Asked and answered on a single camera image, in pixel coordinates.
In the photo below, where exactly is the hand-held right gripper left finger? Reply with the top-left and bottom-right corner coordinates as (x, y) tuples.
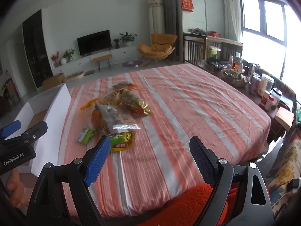
(25, 135), (111, 226)

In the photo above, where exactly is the white cardboard box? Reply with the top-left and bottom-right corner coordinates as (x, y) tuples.
(13, 83), (72, 177)

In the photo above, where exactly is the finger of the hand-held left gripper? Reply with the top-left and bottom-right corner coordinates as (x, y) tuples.
(0, 120), (21, 139)
(21, 121), (48, 144)

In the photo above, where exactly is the person's left hand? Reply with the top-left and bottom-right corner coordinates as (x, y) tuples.
(6, 169), (25, 209)

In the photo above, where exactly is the clear snack packet white label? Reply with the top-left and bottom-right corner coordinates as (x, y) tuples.
(95, 104), (142, 134)

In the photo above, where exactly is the round orange snack bag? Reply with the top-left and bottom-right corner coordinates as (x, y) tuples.
(90, 109), (111, 134)

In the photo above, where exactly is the green plastic stool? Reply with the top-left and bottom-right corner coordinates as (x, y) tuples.
(207, 46), (221, 58)

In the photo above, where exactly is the red flower arrangement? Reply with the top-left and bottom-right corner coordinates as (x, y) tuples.
(50, 51), (60, 67)

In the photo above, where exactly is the brown book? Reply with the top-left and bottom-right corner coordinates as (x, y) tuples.
(275, 107), (295, 131)

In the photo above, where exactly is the wicker basket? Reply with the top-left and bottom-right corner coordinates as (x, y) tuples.
(221, 69), (250, 87)

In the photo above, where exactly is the gold and red snack bag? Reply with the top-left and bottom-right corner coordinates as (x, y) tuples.
(119, 90), (151, 116)

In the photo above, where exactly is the yellow and green snack packet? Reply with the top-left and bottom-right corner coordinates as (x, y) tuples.
(107, 131), (133, 152)

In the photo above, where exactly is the dark grey curtain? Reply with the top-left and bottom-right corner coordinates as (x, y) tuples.
(156, 0), (181, 62)

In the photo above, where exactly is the red wall hanging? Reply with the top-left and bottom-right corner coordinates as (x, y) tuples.
(180, 0), (194, 12)

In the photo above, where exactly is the orange fuzzy cloth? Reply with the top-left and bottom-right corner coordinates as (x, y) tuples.
(139, 182), (236, 226)

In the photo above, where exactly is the flowering plant white vase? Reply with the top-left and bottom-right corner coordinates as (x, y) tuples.
(61, 49), (75, 65)

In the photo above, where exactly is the dark framed window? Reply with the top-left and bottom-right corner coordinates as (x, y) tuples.
(239, 0), (288, 87)

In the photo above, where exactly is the orange lounge chair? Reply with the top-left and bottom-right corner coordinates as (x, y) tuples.
(138, 33), (178, 67)

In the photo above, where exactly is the small green snack packet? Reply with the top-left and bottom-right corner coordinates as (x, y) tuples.
(76, 127), (96, 144)

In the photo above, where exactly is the dark tray of small goods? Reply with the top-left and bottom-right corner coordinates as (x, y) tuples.
(200, 58), (227, 72)

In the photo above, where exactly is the wooden railed furniture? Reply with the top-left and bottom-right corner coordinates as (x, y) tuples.
(183, 32), (244, 66)

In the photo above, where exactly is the orange striped cloth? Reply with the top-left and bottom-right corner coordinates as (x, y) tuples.
(58, 63), (271, 218)

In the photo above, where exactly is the floral sofa cover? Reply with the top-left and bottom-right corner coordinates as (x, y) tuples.
(266, 75), (301, 208)

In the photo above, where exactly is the large potted plant white pot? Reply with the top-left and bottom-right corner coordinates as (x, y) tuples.
(119, 32), (138, 47)

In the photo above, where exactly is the cluster of bottles and jars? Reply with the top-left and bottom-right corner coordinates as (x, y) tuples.
(227, 55), (283, 111)

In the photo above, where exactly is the black television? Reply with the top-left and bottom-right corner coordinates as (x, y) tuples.
(77, 30), (113, 57)

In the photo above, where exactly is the wooden bench stool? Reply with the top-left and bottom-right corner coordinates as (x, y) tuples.
(92, 54), (113, 72)

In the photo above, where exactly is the brown snack packet orange edge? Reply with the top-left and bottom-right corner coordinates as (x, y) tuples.
(112, 82), (139, 92)

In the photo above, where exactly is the white television cabinet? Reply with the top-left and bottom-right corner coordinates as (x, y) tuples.
(52, 45), (141, 76)

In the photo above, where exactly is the brown cardboard box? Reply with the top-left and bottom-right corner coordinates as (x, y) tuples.
(42, 73), (66, 90)

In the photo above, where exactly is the long yellow snack packet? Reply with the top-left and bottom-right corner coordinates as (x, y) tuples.
(80, 91), (123, 113)

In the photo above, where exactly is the dark display cabinet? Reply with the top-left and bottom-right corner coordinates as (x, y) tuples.
(22, 9), (53, 90)

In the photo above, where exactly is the dark wooden side table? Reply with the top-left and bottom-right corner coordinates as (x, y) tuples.
(200, 63), (294, 142)

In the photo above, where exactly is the white curtain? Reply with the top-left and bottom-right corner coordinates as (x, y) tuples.
(221, 0), (242, 41)

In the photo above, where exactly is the white tower air conditioner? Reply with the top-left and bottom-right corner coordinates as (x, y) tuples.
(147, 0), (165, 45)

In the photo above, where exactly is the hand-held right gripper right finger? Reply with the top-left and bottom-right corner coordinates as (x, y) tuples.
(189, 136), (274, 226)

